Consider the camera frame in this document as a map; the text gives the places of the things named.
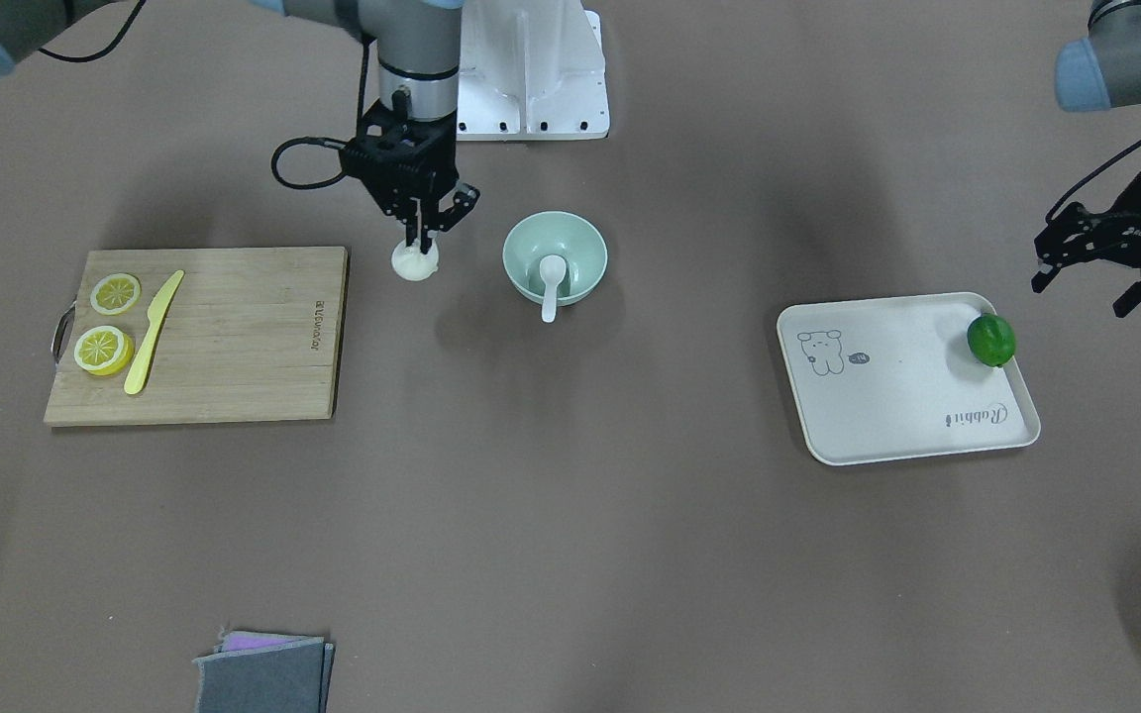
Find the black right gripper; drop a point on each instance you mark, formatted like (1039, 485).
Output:
(459, 201)

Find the white steamed bun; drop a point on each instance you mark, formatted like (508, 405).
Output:
(411, 263)

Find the white ceramic spoon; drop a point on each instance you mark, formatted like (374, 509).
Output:
(553, 269)

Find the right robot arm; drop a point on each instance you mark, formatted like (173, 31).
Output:
(417, 44)

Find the mint green bowl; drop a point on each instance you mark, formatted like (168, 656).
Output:
(575, 240)

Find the green lime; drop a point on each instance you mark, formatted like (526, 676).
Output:
(991, 340)

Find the bamboo cutting board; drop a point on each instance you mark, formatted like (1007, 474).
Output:
(252, 336)

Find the cream rabbit tray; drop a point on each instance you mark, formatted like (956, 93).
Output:
(894, 378)

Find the yellow plastic knife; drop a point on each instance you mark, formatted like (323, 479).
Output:
(140, 365)

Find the thin lemon slice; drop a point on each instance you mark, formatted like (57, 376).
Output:
(115, 294)

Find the thick lemon half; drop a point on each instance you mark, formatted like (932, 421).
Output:
(103, 351)

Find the folded grey cloth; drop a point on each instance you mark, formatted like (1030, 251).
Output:
(265, 672)

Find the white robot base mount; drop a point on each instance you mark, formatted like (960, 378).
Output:
(532, 71)

